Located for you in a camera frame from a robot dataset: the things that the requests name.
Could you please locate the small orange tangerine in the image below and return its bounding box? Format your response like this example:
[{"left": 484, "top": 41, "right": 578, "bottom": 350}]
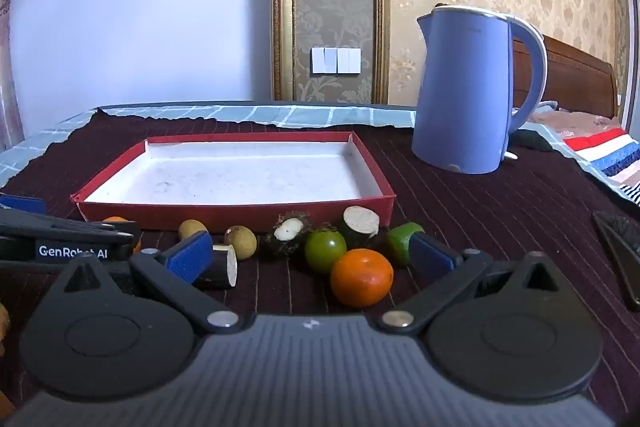
[{"left": 101, "top": 216, "right": 142, "bottom": 255}]

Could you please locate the large orange tangerine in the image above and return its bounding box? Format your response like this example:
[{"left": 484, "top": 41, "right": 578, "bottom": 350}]
[{"left": 330, "top": 248, "right": 394, "bottom": 309}]

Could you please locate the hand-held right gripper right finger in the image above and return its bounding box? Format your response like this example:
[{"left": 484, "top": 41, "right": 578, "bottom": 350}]
[{"left": 376, "top": 232, "right": 563, "bottom": 337}]

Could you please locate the dark rambutan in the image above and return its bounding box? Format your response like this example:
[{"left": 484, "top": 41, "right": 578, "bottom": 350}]
[{"left": 261, "top": 213, "right": 307, "bottom": 258}]

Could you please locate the tan longan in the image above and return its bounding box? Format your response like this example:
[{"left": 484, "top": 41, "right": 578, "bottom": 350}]
[
  {"left": 223, "top": 225, "right": 258, "bottom": 261},
  {"left": 178, "top": 219, "right": 209, "bottom": 242}
]

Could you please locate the light blue plaid sheet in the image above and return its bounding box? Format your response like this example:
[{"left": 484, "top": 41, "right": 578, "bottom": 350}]
[{"left": 0, "top": 103, "right": 596, "bottom": 190}]

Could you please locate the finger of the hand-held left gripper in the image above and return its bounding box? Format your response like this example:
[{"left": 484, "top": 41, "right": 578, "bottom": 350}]
[
  {"left": 0, "top": 209, "right": 142, "bottom": 244},
  {"left": 0, "top": 193, "right": 47, "bottom": 216}
]

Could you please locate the dark green tomato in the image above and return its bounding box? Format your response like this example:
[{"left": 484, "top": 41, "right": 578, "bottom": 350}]
[{"left": 305, "top": 229, "right": 348, "bottom": 274}]

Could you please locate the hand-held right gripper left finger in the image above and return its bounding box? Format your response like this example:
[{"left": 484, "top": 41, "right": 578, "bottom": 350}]
[{"left": 52, "top": 231, "right": 246, "bottom": 336}]

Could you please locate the gold framed wall panel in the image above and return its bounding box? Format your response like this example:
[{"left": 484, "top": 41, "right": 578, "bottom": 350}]
[{"left": 271, "top": 0, "right": 391, "bottom": 104}]

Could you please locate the pink patterned curtain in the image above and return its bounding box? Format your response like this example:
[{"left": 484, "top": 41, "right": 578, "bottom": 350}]
[{"left": 0, "top": 0, "right": 26, "bottom": 152}]

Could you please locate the striped patchwork quilt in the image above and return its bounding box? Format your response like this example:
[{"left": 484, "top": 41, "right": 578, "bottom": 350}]
[{"left": 530, "top": 112, "right": 640, "bottom": 208}]

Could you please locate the white wall switch panel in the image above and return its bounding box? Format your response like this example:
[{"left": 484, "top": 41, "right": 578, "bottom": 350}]
[{"left": 311, "top": 47, "right": 362, "bottom": 74}]

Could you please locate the shallow red cardboard box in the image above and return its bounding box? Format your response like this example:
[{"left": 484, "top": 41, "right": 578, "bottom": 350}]
[{"left": 71, "top": 131, "right": 397, "bottom": 233}]

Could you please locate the black textured object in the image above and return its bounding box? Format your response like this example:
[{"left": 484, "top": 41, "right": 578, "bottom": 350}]
[{"left": 592, "top": 210, "right": 640, "bottom": 313}]

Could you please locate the dark sugarcane piece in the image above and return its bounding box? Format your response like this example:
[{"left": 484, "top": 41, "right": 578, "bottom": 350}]
[
  {"left": 341, "top": 205, "right": 382, "bottom": 248},
  {"left": 195, "top": 244, "right": 238, "bottom": 290}
]

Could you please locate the brown wooden headboard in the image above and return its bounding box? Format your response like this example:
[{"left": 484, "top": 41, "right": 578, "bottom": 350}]
[{"left": 512, "top": 34, "right": 617, "bottom": 116}]

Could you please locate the blue electric kettle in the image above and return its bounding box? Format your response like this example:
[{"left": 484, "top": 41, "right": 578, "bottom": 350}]
[{"left": 411, "top": 5, "right": 548, "bottom": 175}]

